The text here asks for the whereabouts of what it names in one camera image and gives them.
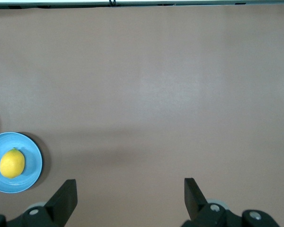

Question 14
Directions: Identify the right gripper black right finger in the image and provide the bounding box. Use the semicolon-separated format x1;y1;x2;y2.
181;177;281;227

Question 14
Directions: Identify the blue plate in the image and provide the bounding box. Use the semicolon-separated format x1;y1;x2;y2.
0;131;43;194

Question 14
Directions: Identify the yellow lemon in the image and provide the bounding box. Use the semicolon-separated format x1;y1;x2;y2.
0;147;26;179

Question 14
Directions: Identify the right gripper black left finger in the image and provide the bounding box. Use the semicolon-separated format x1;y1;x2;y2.
0;179;78;227

